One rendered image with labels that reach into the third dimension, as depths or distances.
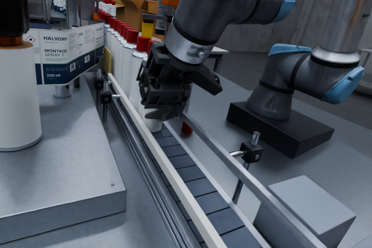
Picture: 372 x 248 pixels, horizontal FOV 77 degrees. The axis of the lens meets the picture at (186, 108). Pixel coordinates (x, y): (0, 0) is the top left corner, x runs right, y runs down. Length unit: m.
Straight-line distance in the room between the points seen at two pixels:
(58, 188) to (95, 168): 0.07
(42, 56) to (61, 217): 0.42
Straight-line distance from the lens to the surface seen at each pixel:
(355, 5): 0.69
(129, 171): 0.54
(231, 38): 8.16
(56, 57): 0.71
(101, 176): 0.45
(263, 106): 0.80
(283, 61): 0.78
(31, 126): 0.53
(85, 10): 0.99
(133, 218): 0.45
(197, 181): 0.46
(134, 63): 0.62
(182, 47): 0.35
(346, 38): 0.71
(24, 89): 0.50
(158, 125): 0.57
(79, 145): 0.53
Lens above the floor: 1.18
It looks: 24 degrees down
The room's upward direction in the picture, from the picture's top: 10 degrees clockwise
